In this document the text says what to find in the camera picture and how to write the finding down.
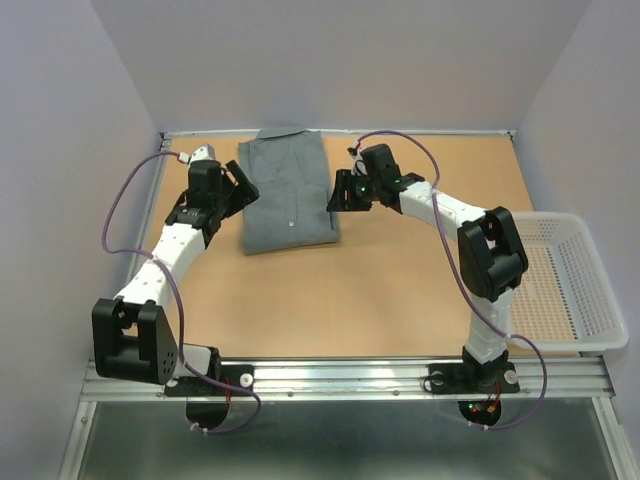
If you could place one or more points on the grey long sleeve shirt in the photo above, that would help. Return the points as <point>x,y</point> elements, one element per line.
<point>290,169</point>

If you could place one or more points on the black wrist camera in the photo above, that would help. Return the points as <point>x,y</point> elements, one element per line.
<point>380,164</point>
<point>204,181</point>

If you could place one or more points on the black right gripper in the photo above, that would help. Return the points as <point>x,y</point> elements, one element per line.
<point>338,202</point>

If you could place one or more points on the white perforated plastic basket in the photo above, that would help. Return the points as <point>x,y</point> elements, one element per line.
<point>565,302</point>

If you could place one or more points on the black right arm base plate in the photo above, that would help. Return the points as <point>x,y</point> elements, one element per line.
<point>464,379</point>

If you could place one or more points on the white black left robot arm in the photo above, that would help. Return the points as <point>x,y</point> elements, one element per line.
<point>132,338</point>

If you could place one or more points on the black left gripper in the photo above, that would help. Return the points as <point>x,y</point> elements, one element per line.
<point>244,194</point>

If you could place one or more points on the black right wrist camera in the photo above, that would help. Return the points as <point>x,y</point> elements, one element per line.
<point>380,164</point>

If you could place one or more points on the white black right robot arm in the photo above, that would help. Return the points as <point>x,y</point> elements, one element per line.
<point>484,251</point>

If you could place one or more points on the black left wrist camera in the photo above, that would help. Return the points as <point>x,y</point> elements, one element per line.
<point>204,181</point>

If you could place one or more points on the aluminium front frame rail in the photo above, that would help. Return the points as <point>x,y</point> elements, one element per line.
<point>353,380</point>

